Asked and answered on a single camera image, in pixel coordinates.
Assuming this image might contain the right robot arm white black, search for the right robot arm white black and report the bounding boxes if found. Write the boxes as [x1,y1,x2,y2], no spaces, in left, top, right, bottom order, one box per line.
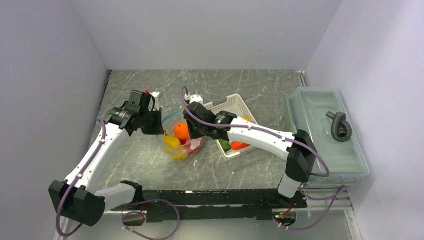
[182,102,318,208]

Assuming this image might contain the green pepper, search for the green pepper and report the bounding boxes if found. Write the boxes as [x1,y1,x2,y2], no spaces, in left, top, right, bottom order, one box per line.
[218,139,232,153]

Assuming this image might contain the clear plastic storage bin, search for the clear plastic storage bin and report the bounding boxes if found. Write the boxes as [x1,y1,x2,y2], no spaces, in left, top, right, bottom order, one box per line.
[285,87,370,188]

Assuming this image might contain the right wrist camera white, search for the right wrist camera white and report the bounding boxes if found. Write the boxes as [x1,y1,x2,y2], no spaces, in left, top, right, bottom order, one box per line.
[183,94,204,105]

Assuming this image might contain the grey corrugated hose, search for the grey corrugated hose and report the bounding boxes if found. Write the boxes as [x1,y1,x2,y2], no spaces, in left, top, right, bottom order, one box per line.
[325,111,353,143]

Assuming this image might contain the white perforated plastic basket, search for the white perforated plastic basket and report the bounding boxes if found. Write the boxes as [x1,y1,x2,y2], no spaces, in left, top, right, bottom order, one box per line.
[203,93,258,162]

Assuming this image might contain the yellow mango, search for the yellow mango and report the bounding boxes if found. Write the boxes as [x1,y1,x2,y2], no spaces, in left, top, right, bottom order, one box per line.
[241,115,252,123]

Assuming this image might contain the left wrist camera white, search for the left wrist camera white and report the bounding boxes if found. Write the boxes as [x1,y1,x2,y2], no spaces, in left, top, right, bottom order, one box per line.
[143,88,163,111]

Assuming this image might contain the yellow lemon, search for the yellow lemon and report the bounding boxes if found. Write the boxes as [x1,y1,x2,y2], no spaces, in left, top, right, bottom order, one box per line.
[165,147,188,161]

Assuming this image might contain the orange carrot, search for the orange carrot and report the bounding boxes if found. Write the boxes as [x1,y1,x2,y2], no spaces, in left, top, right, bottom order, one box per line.
[230,141,250,151]

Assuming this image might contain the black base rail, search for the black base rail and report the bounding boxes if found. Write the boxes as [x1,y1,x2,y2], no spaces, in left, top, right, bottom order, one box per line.
[114,189,307,223]

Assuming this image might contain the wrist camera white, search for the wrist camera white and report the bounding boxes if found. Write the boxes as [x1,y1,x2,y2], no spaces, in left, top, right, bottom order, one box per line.
[183,94,204,105]
[143,88,163,111]

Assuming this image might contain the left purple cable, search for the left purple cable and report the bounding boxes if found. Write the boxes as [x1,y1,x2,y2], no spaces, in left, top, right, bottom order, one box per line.
[55,117,108,238]

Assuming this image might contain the clear zip top bag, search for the clear zip top bag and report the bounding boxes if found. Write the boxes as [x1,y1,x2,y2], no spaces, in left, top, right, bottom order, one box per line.
[157,106,204,161]

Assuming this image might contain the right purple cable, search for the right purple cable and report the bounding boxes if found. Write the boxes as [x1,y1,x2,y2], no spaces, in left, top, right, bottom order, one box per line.
[180,86,347,201]

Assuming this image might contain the purple cable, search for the purple cable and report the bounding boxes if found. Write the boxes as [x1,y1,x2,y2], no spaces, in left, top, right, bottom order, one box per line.
[55,117,108,238]
[180,86,347,201]

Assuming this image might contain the orange fruit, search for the orange fruit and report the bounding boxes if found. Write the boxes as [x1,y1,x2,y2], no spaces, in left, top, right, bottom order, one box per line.
[173,122,189,141]

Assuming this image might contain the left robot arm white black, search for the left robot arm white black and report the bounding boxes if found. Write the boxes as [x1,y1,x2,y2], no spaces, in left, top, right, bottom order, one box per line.
[48,90,164,227]

